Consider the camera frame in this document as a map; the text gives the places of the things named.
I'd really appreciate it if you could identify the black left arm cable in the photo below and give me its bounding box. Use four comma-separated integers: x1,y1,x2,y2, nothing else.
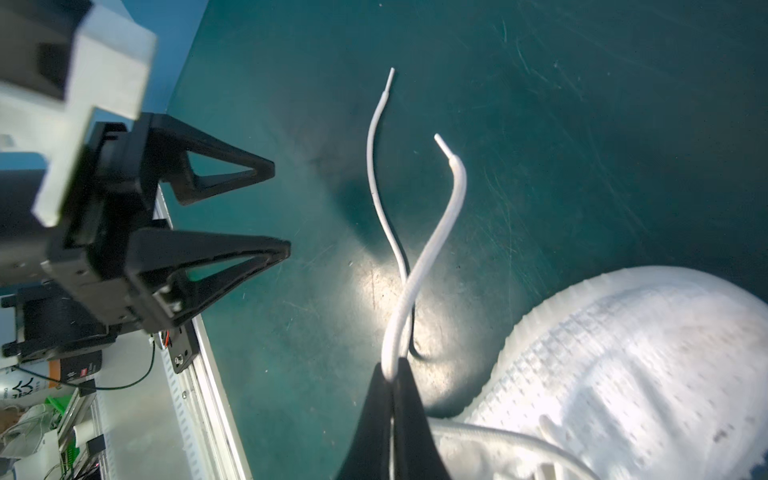
15,339,158,392

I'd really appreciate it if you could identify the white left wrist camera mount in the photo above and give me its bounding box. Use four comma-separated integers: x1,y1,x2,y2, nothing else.
1,1,157,227

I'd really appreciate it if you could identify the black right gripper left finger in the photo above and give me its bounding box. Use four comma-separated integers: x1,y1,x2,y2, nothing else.
337,364,393,480

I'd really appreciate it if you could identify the orange white spray can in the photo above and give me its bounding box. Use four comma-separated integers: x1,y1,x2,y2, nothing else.
1,351,103,409

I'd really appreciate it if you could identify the white knit sneaker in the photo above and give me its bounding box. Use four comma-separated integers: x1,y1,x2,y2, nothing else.
430,266,767,479

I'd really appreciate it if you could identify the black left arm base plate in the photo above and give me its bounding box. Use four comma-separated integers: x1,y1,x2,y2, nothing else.
157,320,200,374

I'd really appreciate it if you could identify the white shoelace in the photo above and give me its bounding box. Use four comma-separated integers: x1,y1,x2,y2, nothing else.
366,68,597,479

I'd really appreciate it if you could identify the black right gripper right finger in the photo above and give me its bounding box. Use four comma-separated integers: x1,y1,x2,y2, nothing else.
393,358,450,480

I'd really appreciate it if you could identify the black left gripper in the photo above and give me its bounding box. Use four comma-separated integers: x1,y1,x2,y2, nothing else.
1,113,291,333

